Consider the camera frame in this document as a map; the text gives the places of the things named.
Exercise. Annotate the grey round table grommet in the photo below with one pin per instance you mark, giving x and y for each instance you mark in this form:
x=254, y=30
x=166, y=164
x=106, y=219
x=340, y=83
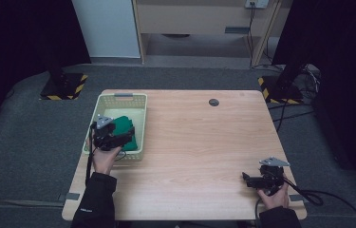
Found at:
x=213, y=102

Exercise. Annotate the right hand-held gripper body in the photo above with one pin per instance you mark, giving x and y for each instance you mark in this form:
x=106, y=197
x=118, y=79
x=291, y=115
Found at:
x=270, y=179

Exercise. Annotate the person's left hand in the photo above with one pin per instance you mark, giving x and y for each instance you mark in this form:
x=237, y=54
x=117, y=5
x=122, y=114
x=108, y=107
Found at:
x=104, y=160

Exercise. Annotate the green towel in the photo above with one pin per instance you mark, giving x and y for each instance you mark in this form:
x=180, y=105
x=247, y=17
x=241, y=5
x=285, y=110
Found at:
x=125, y=125

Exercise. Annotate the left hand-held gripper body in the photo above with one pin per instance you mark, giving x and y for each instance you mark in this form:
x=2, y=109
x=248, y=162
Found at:
x=104, y=136

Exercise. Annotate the pale yellow plastic basket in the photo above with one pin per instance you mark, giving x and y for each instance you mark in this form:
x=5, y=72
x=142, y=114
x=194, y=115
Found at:
x=134, y=104

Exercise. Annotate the dark curtain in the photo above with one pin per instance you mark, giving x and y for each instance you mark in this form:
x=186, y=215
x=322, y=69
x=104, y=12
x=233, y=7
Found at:
x=14, y=47
x=343, y=79

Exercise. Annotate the person's right hand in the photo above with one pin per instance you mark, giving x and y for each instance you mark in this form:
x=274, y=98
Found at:
x=275, y=198

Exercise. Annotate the white power strip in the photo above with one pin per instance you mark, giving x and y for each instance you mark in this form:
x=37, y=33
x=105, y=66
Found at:
x=257, y=3

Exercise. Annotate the white panel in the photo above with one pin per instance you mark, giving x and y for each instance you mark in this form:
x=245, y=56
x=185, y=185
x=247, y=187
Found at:
x=109, y=28

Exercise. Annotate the light wooden desk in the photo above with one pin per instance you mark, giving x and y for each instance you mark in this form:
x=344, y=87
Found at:
x=194, y=19

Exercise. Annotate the grey tape strip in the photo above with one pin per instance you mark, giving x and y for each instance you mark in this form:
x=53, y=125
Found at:
x=296, y=198
x=70, y=196

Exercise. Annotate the black stand with striped base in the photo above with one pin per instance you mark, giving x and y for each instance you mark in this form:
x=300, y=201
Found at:
x=281, y=91
x=65, y=87

